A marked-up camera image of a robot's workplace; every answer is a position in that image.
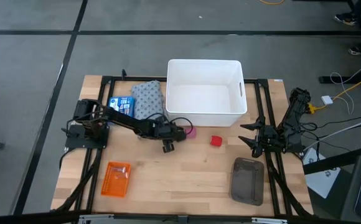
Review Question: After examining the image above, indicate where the blue first aid kit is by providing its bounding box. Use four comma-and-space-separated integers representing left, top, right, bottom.
108, 96, 136, 119

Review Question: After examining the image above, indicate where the white cardboard box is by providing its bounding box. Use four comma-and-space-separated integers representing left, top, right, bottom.
301, 147, 340, 199

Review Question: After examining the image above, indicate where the grey thick cable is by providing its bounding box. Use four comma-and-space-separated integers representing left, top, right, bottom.
304, 112, 361, 151

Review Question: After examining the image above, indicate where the black desk foot bar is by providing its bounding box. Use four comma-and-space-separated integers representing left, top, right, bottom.
319, 58, 361, 85

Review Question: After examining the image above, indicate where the dark grey plastic tray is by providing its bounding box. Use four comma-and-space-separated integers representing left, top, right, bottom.
230, 156, 266, 207

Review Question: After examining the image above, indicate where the white plastic storage bin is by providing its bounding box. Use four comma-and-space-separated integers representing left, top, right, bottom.
166, 58, 248, 128

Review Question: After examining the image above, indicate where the yellow floor cable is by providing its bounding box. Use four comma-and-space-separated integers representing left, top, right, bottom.
259, 0, 286, 6

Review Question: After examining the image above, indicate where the grey patterned cloth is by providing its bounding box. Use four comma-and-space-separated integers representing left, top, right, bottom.
131, 80, 166, 121

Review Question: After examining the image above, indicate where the yellow cable with plug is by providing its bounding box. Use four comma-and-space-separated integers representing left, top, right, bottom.
306, 70, 361, 114

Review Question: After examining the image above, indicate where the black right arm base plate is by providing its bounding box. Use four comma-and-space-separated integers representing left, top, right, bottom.
260, 127, 304, 154

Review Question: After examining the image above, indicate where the black diagonal stand bar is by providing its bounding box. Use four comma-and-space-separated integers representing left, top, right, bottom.
302, 144, 361, 175

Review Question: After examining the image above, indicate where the black aluminium table frame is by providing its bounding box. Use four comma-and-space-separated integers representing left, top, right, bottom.
51, 68, 314, 218

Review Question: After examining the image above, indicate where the thin white cable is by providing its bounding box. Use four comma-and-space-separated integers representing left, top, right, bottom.
329, 72, 355, 114

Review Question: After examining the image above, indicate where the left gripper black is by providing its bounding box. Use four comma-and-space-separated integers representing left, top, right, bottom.
151, 120, 187, 143

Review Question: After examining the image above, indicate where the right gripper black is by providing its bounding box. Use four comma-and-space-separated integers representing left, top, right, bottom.
238, 121, 283, 159

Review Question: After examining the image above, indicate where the red cube block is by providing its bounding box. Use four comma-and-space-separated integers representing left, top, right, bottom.
210, 135, 223, 148

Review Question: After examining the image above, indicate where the black cable bundle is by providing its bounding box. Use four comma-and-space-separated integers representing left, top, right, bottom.
298, 109, 361, 133

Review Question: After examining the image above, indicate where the orange perforated plastic tray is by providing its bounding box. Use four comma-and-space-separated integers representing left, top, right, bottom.
100, 161, 132, 198

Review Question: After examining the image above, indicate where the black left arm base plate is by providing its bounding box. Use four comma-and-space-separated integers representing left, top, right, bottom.
64, 123, 110, 150

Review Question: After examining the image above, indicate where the black left wrist camera cable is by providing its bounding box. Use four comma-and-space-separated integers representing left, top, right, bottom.
143, 112, 195, 136

